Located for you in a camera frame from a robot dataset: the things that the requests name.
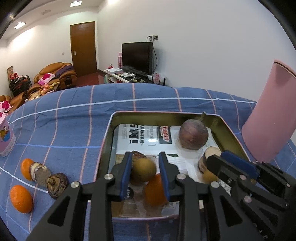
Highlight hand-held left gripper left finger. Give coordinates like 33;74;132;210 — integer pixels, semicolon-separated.
25;151;133;241

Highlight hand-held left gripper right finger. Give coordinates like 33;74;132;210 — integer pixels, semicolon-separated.
158;151;264;241

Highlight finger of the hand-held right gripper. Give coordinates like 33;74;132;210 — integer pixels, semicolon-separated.
221;150;261;181
206;155;255;193

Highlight brown fruit with cream cut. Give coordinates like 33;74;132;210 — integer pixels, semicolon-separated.
198;146;223;175

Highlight golden brown round fruit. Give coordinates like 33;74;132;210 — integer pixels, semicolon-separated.
131;158;157;183

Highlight orange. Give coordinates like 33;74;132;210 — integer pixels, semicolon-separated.
10;185;33;214
144;174;168;207
20;158;35;181

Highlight pink metal tin box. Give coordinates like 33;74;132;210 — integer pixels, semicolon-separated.
95;111;252;220

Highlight large brown fruit with stem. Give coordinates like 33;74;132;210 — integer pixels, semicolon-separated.
179;112;209;151

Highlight dark brown wrinkled fruit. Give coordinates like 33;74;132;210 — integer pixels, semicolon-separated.
47;173;69;200

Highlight brown speckled cut fruit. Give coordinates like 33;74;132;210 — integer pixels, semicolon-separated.
31;162;52;188

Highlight printed paper leaflet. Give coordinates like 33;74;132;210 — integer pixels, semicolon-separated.
113;123;220;217

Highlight pink electric kettle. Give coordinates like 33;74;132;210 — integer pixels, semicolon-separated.
242;60;296;163

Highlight blue plaid tablecloth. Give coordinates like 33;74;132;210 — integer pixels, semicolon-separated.
0;83;296;241

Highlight white television stand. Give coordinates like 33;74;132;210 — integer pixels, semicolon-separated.
104;68;167;87

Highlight white set-top box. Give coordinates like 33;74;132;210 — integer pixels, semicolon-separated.
105;67;123;75

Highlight coffee table with food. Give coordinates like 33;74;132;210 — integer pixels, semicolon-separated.
27;82;61;100

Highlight black television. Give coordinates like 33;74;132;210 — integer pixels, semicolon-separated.
122;42;153;75

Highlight purple blanket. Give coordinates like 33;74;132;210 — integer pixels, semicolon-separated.
54;65;74;78

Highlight pink cartoon mug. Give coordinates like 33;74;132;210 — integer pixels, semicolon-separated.
0;116;16;158

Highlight pink floral pillow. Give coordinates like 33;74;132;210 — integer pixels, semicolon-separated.
38;72;56;86
0;101;12;113

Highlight brown leather armchair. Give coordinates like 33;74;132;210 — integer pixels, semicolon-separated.
33;62;78;92

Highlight brown leather sofa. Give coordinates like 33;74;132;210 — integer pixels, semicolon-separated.
0;91;29;114

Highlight brown wooden door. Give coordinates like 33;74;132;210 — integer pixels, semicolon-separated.
70;21;97;78

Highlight black rack with clothes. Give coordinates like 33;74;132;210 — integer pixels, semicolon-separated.
9;74;32;97

